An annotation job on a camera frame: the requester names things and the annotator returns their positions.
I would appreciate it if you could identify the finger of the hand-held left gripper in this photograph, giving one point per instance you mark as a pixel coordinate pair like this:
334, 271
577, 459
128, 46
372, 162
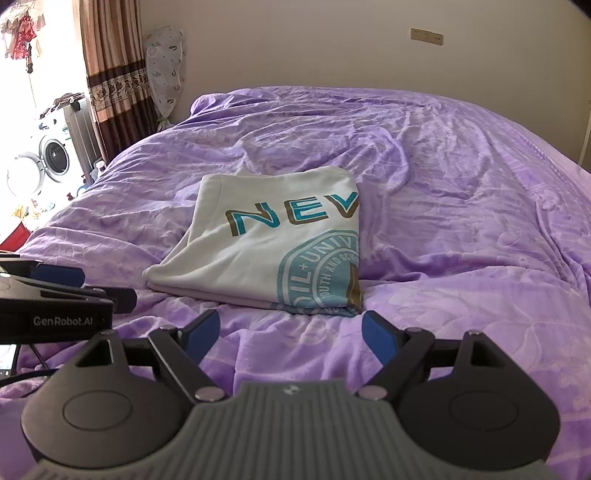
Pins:
64, 275
121, 301

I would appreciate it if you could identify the red container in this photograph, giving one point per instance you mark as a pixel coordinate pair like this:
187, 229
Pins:
14, 237

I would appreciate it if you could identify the dark ribbed suitcase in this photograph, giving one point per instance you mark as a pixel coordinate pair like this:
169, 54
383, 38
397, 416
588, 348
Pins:
82, 138

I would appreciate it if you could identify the wrapped floral bundle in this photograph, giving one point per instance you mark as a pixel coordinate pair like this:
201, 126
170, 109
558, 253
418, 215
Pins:
166, 69

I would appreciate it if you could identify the red hanging garment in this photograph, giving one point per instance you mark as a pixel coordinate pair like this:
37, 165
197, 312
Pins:
22, 39

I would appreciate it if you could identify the white printed t-shirt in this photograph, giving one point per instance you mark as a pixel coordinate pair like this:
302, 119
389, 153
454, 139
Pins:
240, 258

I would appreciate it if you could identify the brown wall socket plate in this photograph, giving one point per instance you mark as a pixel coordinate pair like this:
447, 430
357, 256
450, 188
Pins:
427, 36

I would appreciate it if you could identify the white washing machine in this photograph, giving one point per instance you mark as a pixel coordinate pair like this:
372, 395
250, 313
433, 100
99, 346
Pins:
55, 154

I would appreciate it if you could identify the brown patterned curtain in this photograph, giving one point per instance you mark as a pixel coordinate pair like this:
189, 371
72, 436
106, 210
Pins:
115, 69

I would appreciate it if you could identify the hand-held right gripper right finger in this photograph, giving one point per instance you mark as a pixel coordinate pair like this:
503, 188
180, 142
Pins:
376, 333

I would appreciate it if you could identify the purple bed sheet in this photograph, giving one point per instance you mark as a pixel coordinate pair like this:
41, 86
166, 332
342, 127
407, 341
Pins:
461, 184

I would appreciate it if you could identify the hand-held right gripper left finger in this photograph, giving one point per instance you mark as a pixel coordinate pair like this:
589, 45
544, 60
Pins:
204, 330

